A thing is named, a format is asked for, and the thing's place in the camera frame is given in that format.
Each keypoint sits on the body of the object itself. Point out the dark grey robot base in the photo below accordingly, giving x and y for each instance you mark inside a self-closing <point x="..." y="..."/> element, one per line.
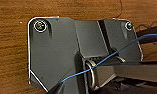
<point x="54" y="50"/>

